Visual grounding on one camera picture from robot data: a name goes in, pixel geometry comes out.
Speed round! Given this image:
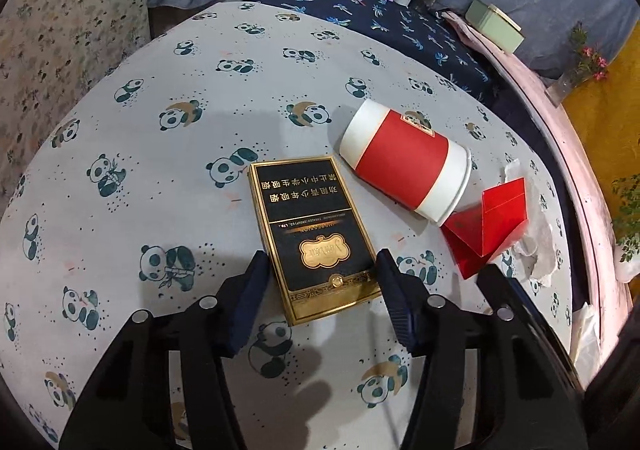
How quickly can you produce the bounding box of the yellow cloth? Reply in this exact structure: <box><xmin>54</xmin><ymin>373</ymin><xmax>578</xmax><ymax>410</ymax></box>
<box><xmin>562</xmin><ymin>28</ymin><xmax>640</xmax><ymax>241</ymax></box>

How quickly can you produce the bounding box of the navy leaf print cloth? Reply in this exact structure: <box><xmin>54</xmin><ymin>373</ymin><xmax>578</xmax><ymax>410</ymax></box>
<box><xmin>245</xmin><ymin>0</ymin><xmax>506</xmax><ymax>106</ymax></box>

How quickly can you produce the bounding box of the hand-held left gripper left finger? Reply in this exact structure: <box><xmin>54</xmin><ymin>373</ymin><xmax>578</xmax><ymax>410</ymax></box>
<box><xmin>59</xmin><ymin>250</ymin><xmax>273</xmax><ymax>450</ymax></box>

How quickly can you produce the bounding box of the green tissue box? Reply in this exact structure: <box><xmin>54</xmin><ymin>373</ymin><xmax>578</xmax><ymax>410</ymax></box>
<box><xmin>465</xmin><ymin>0</ymin><xmax>526</xmax><ymax>54</ymax></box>

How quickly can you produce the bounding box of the bin with white liner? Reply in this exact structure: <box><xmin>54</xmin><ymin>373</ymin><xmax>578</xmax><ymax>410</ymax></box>
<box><xmin>570</xmin><ymin>303</ymin><xmax>601</xmax><ymax>371</ymax></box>

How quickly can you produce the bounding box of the glass vase with pink flowers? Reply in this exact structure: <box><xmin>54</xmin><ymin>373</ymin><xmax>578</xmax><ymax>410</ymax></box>
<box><xmin>547</xmin><ymin>23</ymin><xmax>611</xmax><ymax>106</ymax></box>

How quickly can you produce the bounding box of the white crumpled tissue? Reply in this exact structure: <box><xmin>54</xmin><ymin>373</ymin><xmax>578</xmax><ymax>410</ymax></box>
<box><xmin>502</xmin><ymin>157</ymin><xmax>563</xmax><ymax>281</ymax></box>

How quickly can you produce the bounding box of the small red white paper cup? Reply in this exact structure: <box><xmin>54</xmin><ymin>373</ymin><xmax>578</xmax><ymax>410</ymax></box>
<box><xmin>339</xmin><ymin>99</ymin><xmax>473</xmax><ymax>223</ymax></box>

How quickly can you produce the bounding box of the black gold cigarette box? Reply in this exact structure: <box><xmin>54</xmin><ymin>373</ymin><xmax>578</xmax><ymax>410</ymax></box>
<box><xmin>247</xmin><ymin>156</ymin><xmax>383</xmax><ymax>327</ymax></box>

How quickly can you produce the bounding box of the red cardboard carton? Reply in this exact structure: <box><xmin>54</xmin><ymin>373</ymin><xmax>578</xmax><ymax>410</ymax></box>
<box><xmin>441</xmin><ymin>177</ymin><xmax>530</xmax><ymax>280</ymax></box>

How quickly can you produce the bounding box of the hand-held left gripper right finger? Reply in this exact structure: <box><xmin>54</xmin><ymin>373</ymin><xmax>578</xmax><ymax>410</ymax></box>
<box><xmin>375</xmin><ymin>249</ymin><xmax>588</xmax><ymax>450</ymax></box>

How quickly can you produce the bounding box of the floral print cloth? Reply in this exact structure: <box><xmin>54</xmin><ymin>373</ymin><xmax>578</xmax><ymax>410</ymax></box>
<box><xmin>0</xmin><ymin>0</ymin><xmax>151</xmax><ymax>201</ymax></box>

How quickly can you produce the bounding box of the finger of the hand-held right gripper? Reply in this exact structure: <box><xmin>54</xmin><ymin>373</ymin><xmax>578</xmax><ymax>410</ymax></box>
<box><xmin>476</xmin><ymin>264</ymin><xmax>588</xmax><ymax>396</ymax></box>

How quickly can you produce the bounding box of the green plant in white pot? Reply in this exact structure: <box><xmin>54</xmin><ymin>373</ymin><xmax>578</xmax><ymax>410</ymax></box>
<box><xmin>610</xmin><ymin>175</ymin><xmax>640</xmax><ymax>283</ymax></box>

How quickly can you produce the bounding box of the pink cloth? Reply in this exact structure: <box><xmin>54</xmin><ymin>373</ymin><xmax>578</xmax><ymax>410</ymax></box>
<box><xmin>442</xmin><ymin>10</ymin><xmax>636</xmax><ymax>366</ymax></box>

